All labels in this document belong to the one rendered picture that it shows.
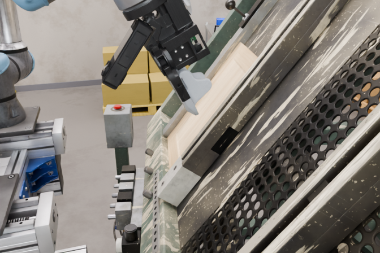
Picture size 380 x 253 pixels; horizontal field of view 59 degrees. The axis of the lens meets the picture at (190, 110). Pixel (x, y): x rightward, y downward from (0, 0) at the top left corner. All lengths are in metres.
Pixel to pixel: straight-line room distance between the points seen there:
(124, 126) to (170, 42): 1.11
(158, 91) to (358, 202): 3.35
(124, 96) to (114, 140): 2.15
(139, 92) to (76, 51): 1.43
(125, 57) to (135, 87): 3.21
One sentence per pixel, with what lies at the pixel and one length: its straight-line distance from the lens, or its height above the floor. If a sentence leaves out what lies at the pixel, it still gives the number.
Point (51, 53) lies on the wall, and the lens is 4.89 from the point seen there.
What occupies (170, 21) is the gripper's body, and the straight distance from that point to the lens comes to 0.54.
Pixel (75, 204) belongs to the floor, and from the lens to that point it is 2.61.
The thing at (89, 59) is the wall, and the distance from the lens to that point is 4.89.
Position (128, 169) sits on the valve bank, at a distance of 1.47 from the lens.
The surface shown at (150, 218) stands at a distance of 1.07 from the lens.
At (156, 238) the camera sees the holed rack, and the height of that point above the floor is 0.89.
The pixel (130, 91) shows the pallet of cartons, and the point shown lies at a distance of 3.74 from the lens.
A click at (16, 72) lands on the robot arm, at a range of 1.35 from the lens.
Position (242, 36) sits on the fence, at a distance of 1.32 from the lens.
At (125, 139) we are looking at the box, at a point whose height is 0.80.
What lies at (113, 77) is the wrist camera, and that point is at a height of 1.39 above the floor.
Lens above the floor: 1.55
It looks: 23 degrees down
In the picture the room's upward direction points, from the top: straight up
